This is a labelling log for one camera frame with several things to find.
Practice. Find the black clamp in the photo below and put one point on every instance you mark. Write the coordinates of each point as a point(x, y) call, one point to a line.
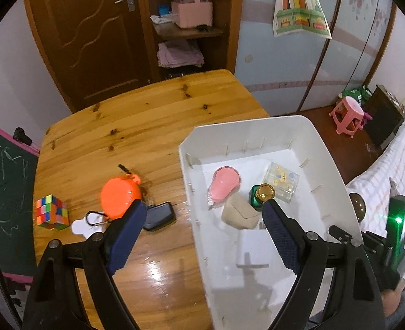
point(21, 134)

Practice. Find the white plastic bin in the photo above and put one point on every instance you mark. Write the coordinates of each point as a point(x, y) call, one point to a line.
point(219, 292)

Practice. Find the green bag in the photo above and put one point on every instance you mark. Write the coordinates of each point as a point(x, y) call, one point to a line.
point(355, 93)

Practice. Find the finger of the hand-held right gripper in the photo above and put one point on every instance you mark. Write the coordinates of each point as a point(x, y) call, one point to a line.
point(340, 235)

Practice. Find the brown bedpost ball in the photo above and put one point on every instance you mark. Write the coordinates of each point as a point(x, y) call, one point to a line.
point(357, 206)

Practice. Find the bed with checked blanket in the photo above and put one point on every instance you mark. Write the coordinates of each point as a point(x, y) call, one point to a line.
point(391, 165)

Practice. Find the small pink toy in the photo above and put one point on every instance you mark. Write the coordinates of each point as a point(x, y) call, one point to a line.
point(367, 118)

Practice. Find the beige pouch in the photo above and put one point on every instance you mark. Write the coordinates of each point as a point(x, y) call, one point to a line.
point(238, 213)

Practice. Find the green chalkboard with pink frame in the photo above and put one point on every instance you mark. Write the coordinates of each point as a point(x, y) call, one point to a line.
point(6, 196)

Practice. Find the white plug with carabiner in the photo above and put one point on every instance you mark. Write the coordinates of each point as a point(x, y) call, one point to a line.
point(82, 227)

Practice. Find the clear plastic dice box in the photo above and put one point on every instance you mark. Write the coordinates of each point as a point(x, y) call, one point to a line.
point(280, 178)

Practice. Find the multicolour puzzle cube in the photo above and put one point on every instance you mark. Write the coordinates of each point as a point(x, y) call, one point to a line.
point(51, 213)

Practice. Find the white papers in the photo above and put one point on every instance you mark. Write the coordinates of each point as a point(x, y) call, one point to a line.
point(161, 19)

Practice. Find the small blue box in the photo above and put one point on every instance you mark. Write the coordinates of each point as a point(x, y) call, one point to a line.
point(162, 9)

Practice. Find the pink item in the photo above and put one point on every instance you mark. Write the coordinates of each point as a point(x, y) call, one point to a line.
point(224, 182)

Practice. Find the pink plastic stool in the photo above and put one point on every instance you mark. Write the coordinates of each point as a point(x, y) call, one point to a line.
point(348, 115)

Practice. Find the folded pink cloth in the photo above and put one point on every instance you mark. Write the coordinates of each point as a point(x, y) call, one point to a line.
point(180, 55)

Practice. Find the orange round case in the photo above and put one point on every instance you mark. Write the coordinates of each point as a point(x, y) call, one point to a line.
point(119, 196)

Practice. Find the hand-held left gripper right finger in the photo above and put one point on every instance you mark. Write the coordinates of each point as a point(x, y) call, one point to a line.
point(281, 237)

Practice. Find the black charger block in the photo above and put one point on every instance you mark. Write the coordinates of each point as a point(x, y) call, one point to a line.
point(157, 216)

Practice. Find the brown wooden door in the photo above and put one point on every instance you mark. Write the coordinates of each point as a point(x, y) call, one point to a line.
point(85, 31)

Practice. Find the white power adapter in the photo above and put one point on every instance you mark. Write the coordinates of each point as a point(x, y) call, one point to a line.
point(252, 252)

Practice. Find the wall poster with green border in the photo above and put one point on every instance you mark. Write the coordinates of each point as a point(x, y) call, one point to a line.
point(300, 13)

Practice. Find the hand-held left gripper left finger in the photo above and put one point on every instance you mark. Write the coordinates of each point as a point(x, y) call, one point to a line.
point(126, 237)

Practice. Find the dark wooden cabinet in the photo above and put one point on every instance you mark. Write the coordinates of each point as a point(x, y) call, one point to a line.
point(384, 120)

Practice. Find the pale blue sliding wardrobe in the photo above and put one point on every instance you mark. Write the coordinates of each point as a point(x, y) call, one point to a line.
point(274, 62)

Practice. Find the brown wooden shelf cabinet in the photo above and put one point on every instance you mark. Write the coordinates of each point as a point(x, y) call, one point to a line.
point(231, 24)

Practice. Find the green bottle with gold cap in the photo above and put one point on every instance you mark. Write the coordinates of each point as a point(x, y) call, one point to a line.
point(259, 196)

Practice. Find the person's right hand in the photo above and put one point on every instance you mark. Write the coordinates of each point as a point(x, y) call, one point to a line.
point(391, 300)

